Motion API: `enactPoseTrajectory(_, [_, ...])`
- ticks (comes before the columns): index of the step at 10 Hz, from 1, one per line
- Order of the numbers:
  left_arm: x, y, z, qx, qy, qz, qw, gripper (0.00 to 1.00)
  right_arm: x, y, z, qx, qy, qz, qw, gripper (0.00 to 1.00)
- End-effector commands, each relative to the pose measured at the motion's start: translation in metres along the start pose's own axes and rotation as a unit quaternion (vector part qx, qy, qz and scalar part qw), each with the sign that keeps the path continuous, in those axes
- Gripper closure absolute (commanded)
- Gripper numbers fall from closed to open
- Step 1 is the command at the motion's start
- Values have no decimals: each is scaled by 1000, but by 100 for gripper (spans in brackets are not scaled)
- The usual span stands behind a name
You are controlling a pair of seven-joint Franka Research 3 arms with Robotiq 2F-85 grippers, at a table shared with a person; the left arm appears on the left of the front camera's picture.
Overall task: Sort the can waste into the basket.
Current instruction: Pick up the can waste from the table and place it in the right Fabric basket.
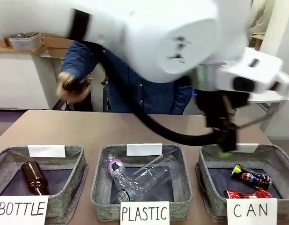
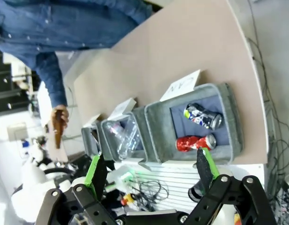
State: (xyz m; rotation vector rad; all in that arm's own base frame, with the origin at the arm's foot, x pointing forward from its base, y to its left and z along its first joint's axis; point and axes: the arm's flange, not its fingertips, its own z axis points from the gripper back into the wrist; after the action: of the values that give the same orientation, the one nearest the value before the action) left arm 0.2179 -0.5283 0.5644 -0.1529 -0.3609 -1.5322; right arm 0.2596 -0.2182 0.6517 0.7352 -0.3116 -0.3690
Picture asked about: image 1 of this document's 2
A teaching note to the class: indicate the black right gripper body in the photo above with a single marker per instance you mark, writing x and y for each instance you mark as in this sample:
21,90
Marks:
212,105

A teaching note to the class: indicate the black crushed soda can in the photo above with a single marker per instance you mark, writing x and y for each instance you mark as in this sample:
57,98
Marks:
252,178

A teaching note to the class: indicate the large clear plastic bottle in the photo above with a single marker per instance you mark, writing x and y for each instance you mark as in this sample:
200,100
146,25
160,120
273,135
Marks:
153,180

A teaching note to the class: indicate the brown glass bottle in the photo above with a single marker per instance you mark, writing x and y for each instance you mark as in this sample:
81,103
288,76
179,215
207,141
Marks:
34,178

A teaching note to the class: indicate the person right forearm denim sleeve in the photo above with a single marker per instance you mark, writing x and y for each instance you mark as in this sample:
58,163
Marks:
74,61

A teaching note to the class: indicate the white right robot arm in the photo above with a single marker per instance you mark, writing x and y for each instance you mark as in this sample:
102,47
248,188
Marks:
158,35

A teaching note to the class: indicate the red crushed soda can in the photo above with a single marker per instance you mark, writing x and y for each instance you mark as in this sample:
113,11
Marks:
247,194

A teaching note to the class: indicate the grey felt basket for cans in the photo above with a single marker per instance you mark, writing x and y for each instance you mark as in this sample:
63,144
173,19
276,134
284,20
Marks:
282,178

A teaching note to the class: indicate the white paper label can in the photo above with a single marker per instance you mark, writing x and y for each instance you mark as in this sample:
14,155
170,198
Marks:
251,211

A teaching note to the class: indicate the grey felt basket for plastic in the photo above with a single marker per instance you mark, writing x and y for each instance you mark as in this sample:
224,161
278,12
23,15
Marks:
99,187

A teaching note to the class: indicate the grey felt basket for bottles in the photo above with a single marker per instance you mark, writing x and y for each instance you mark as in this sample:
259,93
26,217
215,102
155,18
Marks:
76,164

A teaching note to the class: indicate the person right hand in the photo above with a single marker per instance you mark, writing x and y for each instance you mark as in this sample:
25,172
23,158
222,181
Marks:
64,93

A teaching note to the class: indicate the white tent card for cans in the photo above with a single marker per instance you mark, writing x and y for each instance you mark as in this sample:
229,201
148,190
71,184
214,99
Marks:
247,148

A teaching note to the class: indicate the person torso blue denim jacket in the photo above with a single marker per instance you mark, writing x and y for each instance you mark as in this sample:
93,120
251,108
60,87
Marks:
153,98

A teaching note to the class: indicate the white folding table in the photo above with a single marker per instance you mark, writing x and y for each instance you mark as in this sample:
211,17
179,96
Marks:
270,96

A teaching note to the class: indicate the white tent card marked plastic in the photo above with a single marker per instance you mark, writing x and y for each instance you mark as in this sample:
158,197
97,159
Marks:
144,149

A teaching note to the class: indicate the person in beige clothes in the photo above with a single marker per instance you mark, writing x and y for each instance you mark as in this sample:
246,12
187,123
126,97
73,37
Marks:
259,16

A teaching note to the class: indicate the white paper label plastic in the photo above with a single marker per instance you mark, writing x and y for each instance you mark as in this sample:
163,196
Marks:
144,213

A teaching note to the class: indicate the plastic bottle with purple label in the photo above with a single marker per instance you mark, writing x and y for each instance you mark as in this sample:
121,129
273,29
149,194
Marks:
118,173

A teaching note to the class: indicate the stacked brown cardboard boxes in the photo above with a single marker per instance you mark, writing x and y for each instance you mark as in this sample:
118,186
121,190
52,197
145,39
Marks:
55,45

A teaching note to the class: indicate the white tent card for bottles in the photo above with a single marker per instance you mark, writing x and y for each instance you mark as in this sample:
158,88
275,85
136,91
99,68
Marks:
46,151

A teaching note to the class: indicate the white cabinet with wooden top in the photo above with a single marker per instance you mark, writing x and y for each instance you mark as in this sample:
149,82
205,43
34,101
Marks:
17,79

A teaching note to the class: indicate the clear plastic storage box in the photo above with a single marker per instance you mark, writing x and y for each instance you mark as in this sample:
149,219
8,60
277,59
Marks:
24,42

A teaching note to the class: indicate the white paper label bottle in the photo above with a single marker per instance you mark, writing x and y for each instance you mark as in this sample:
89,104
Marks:
21,209

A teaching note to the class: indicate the small brown cardboard box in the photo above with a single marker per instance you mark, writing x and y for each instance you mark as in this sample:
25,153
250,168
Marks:
2,42

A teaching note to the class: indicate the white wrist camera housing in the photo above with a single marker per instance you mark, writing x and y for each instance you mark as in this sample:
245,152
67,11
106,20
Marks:
252,70

